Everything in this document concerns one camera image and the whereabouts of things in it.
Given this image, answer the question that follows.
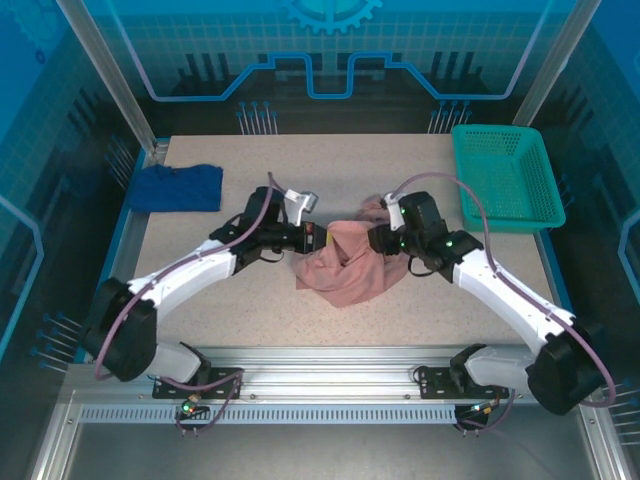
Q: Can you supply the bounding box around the pink t-shirt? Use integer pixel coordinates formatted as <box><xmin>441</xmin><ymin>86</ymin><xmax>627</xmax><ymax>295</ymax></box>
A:
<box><xmin>292</xmin><ymin>196</ymin><xmax>419</xmax><ymax>310</ymax></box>

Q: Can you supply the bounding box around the folded blue t-shirt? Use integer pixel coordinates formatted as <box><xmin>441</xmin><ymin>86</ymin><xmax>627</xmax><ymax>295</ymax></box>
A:
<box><xmin>123</xmin><ymin>163</ymin><xmax>225</xmax><ymax>214</ymax></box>

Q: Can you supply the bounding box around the green plastic basket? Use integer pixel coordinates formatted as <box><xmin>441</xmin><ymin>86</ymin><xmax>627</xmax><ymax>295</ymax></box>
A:
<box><xmin>451</xmin><ymin>123</ymin><xmax>567</xmax><ymax>235</ymax></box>

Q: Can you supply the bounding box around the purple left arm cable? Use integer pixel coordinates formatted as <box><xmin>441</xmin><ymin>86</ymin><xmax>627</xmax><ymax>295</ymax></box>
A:
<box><xmin>93</xmin><ymin>171</ymin><xmax>281</xmax><ymax>437</ymax></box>

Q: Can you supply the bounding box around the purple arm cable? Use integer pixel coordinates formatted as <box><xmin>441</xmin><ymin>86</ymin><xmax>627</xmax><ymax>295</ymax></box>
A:
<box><xmin>93</xmin><ymin>171</ymin><xmax>281</xmax><ymax>437</ymax></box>
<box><xmin>389</xmin><ymin>171</ymin><xmax>619</xmax><ymax>435</ymax></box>

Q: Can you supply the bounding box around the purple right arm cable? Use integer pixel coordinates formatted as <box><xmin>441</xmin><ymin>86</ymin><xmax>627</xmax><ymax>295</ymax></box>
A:
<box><xmin>389</xmin><ymin>171</ymin><xmax>619</xmax><ymax>435</ymax></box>

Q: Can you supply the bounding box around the aluminium mounting rail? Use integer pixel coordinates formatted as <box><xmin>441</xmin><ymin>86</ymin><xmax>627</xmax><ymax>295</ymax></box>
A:
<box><xmin>67</xmin><ymin>343</ymin><xmax>601</xmax><ymax>407</ymax></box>

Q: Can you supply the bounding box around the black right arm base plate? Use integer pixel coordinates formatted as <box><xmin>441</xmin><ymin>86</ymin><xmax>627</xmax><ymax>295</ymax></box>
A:
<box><xmin>417</xmin><ymin>365</ymin><xmax>511</xmax><ymax>400</ymax></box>

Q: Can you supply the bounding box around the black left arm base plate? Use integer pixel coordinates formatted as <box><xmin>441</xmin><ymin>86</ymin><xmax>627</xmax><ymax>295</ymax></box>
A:
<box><xmin>152</xmin><ymin>367</ymin><xmax>245</xmax><ymax>400</ymax></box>

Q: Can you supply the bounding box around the slotted grey cable duct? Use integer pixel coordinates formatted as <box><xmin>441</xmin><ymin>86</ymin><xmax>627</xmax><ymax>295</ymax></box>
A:
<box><xmin>79</xmin><ymin>404</ymin><xmax>459</xmax><ymax>425</ymax></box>

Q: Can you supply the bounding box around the aluminium frame post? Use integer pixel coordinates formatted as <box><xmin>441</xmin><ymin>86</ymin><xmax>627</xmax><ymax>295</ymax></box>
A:
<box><xmin>512</xmin><ymin>0</ymin><xmax>604</xmax><ymax>129</ymax></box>
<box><xmin>54</xmin><ymin>0</ymin><xmax>160</xmax><ymax>155</ymax></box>

